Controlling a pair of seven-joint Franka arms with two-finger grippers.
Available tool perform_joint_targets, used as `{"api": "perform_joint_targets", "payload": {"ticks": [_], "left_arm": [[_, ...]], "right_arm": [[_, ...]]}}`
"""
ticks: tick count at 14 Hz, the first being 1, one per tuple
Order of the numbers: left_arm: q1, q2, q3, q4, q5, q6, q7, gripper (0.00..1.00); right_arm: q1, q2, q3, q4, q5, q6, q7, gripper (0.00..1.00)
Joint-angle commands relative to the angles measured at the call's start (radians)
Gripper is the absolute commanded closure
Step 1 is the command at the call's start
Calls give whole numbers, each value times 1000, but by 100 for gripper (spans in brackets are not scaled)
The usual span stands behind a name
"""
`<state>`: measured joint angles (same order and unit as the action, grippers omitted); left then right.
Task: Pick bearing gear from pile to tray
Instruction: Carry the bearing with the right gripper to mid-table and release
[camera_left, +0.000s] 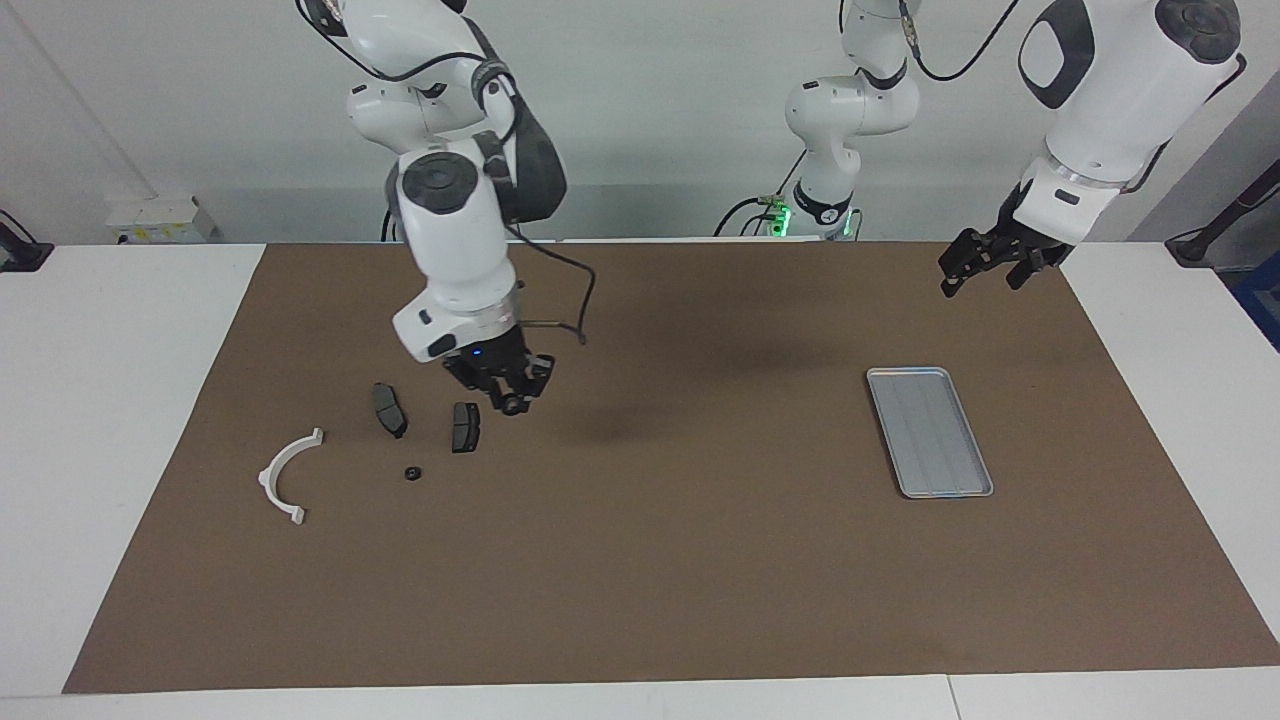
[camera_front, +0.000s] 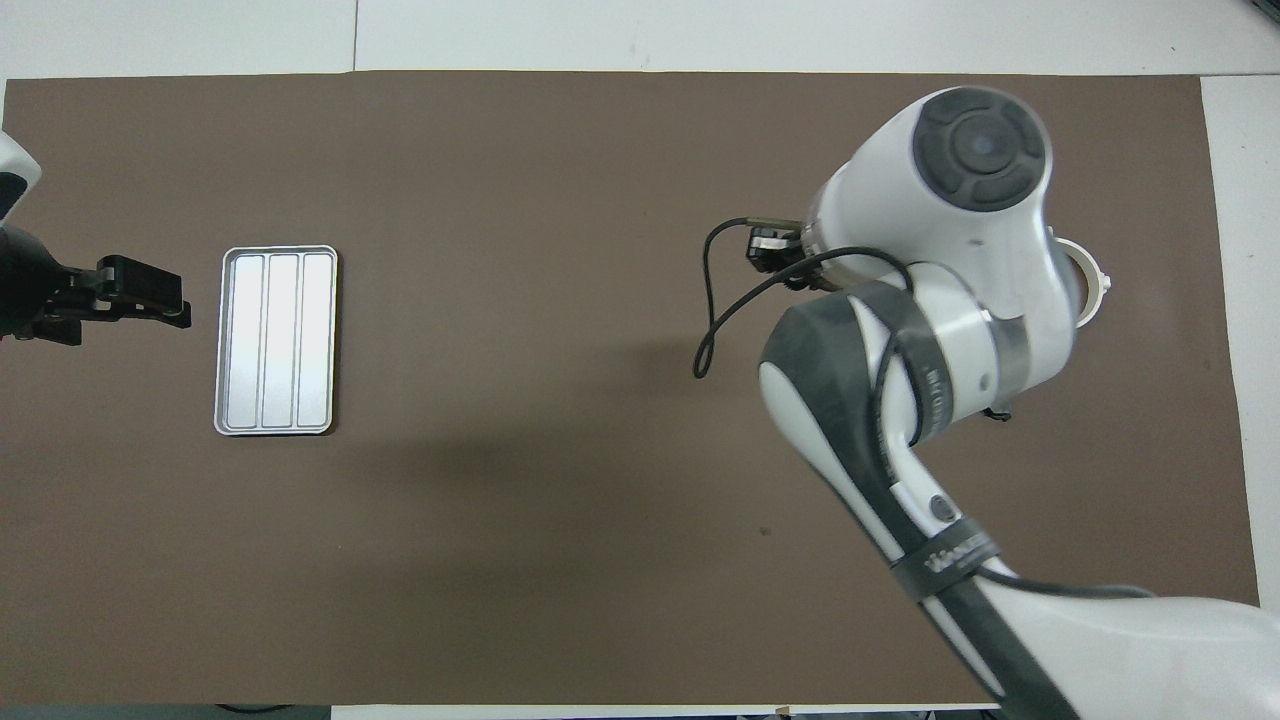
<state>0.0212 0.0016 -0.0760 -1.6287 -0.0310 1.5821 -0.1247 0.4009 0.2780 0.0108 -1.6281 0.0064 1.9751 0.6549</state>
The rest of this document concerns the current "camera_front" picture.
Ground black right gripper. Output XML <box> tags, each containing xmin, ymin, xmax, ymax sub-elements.
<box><xmin>748</xmin><ymin>230</ymin><xmax>809</xmax><ymax>293</ymax></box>

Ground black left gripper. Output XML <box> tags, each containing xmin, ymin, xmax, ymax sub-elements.
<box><xmin>0</xmin><ymin>226</ymin><xmax>194</xmax><ymax>347</ymax></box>

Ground silver metal tray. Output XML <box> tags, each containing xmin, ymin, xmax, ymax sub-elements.
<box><xmin>213</xmin><ymin>245</ymin><xmax>339</xmax><ymax>437</ymax></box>

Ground brown table mat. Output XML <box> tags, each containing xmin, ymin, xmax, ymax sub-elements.
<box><xmin>0</xmin><ymin>70</ymin><xmax>1261</xmax><ymax>707</ymax></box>

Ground white curved plastic bracket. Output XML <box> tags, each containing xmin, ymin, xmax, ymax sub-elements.
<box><xmin>1055</xmin><ymin>238</ymin><xmax>1112</xmax><ymax>329</ymax></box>

